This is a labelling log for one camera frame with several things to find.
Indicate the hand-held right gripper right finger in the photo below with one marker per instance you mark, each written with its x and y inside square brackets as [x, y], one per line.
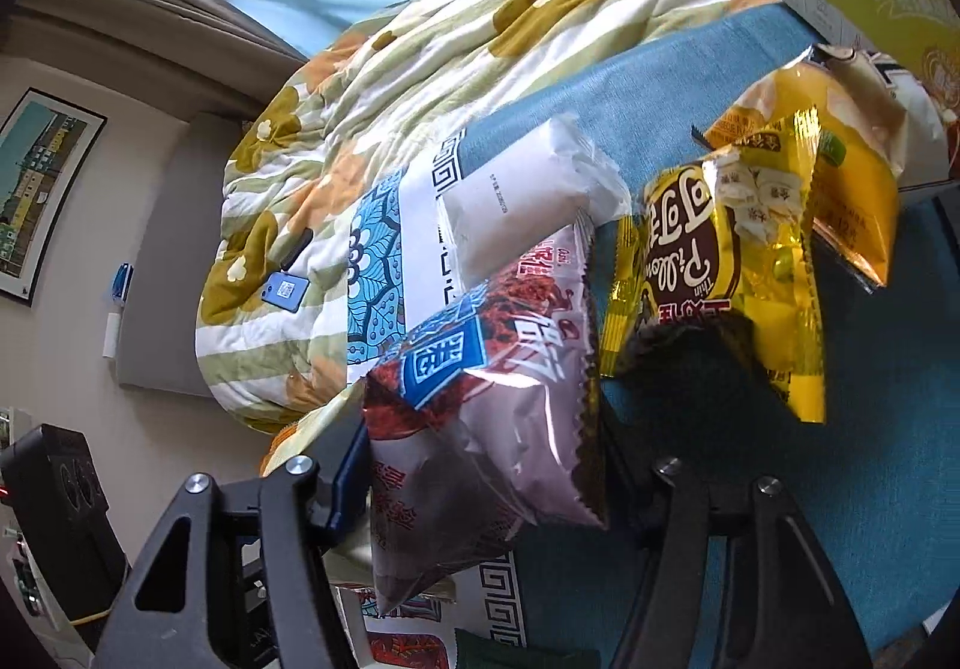
[675, 526]

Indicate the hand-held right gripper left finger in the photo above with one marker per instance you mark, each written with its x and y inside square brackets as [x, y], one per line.
[349, 489]

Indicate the red and mauve chip bag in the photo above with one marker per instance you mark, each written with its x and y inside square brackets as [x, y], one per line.
[480, 429]

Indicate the yellow and brown candy bag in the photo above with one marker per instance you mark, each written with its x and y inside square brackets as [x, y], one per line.
[697, 249]

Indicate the plain white bag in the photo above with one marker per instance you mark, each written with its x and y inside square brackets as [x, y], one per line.
[517, 189]

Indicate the orange and cream chip bag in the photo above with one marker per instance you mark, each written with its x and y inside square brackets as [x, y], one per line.
[847, 189]

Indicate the small white box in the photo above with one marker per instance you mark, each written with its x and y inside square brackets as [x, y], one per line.
[112, 335]

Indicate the blue phone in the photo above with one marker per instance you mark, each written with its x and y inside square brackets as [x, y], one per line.
[285, 292]

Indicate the small black remote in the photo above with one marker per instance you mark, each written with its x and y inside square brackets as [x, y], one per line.
[298, 247]

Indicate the grey headboard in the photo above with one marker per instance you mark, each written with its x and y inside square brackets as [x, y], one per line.
[172, 226]

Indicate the floral striped blanket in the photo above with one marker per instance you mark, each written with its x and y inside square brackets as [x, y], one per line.
[450, 39]

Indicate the brown curtain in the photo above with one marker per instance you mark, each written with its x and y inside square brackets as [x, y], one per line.
[112, 16]

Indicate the framed wall picture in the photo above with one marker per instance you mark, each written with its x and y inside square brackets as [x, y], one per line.
[41, 196]

